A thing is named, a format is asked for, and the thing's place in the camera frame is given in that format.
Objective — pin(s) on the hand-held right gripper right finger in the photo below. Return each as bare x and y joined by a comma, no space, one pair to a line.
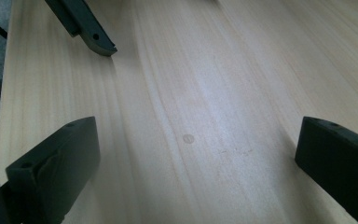
338,161

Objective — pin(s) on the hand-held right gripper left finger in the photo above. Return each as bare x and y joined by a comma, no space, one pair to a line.
52,168

